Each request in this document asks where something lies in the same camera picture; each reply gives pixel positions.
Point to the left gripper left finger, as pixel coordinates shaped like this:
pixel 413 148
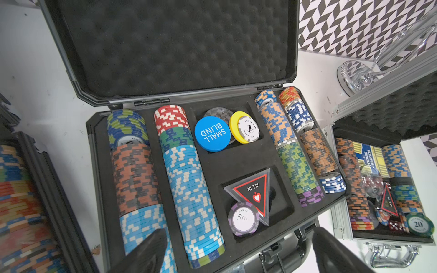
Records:
pixel 146 257

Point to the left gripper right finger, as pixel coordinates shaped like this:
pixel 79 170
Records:
pixel 333 257

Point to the silver aluminium poker case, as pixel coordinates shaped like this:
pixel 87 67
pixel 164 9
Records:
pixel 383 209

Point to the green 20 poker chip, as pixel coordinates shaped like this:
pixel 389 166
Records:
pixel 420 225

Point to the purple white poker chip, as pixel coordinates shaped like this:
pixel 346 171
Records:
pixel 243 219

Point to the left black poker case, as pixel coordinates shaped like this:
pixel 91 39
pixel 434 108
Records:
pixel 39 230

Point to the black poker case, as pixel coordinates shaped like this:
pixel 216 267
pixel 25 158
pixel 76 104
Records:
pixel 198 55
pixel 39 230

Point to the middle black poker case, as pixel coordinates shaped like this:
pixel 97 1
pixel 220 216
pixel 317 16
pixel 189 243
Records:
pixel 198 55

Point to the triangular all in marker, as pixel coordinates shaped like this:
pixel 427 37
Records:
pixel 254 189

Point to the playing card deck box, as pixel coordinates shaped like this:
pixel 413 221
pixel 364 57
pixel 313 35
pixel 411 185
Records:
pixel 372 157

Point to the blue small blind button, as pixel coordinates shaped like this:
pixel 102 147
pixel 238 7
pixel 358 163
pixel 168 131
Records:
pixel 212 134

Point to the yellow white dealer chip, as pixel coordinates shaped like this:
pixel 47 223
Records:
pixel 244 128

